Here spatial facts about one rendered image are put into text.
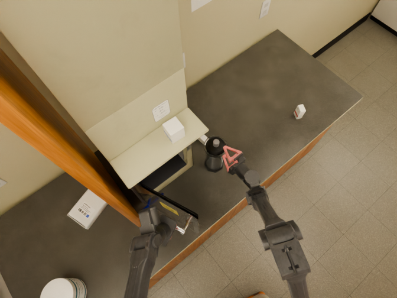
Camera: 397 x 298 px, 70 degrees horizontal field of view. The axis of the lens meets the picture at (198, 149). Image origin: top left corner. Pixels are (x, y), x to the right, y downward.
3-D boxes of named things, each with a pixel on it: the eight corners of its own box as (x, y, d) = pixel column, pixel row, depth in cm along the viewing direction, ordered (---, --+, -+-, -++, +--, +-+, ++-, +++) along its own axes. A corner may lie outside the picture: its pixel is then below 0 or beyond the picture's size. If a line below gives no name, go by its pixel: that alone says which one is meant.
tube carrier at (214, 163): (199, 159, 150) (199, 142, 130) (217, 149, 152) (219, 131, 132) (210, 175, 146) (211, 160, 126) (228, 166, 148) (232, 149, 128)
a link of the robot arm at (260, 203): (267, 256, 77) (305, 244, 76) (260, 237, 77) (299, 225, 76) (247, 206, 120) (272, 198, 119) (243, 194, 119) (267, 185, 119)
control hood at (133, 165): (116, 172, 99) (107, 162, 90) (189, 120, 107) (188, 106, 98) (134, 197, 95) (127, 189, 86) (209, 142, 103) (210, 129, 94)
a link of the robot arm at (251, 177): (249, 206, 118) (268, 199, 117) (248, 203, 107) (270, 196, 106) (238, 179, 122) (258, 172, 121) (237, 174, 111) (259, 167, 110)
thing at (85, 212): (70, 216, 140) (66, 214, 136) (91, 190, 145) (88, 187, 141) (88, 229, 137) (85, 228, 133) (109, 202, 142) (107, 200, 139)
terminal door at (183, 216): (145, 201, 137) (123, 174, 101) (199, 233, 131) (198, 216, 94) (143, 202, 137) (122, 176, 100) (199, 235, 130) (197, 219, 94)
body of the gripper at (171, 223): (151, 236, 105) (143, 243, 98) (162, 212, 105) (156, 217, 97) (166, 245, 104) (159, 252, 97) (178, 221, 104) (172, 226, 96)
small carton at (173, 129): (164, 133, 94) (162, 124, 88) (176, 125, 95) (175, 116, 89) (172, 144, 92) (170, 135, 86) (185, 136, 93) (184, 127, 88)
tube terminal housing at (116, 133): (116, 167, 150) (39, 71, 80) (165, 132, 158) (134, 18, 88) (142, 203, 142) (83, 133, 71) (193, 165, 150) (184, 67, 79)
